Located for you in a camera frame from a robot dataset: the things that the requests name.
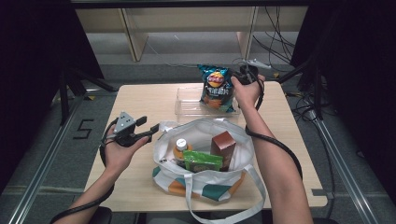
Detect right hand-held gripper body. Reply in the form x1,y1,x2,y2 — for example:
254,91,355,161
232,58,272,86

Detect person's right hand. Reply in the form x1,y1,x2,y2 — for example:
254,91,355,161
231,74,266,110

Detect bundle of black floor cables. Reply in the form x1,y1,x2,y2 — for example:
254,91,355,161
251,6,297,73

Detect person's left hand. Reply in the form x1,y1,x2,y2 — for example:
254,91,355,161
104,125,150,178

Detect grey tape strip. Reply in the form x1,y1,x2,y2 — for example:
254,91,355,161
312,189,334,199

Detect black metal stand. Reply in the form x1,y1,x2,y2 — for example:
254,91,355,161
58,66,119,125
276,59,325,121

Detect white patterned tote bag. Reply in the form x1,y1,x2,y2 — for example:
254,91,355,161
152,117,268,224

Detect green seaweed snack packet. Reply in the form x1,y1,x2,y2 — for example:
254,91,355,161
182,149,224,173

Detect black curtain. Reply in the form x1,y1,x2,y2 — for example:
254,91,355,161
290,0,396,203
0,0,105,194

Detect black chair seat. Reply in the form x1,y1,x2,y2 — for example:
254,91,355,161
90,205,114,224

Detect aluminium floor rail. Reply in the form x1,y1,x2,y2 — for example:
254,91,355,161
311,111,379,224
7,92,92,224

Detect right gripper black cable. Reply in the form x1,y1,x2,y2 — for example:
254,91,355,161
245,71,304,181

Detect clear plastic tray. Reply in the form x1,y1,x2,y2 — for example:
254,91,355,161
175,86,241,123

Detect person's grey lap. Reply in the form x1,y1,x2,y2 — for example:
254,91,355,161
146,212,194,224

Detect brown carton box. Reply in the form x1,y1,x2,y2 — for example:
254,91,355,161
210,131,237,172

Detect orange drink bottle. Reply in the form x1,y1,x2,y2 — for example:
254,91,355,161
173,138,193,166

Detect blue chip bag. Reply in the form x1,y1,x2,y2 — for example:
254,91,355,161
197,63,236,114

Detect light wooden desk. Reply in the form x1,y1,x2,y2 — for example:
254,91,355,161
74,6,309,63

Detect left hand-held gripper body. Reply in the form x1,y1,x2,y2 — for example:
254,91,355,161
112,111,148,148

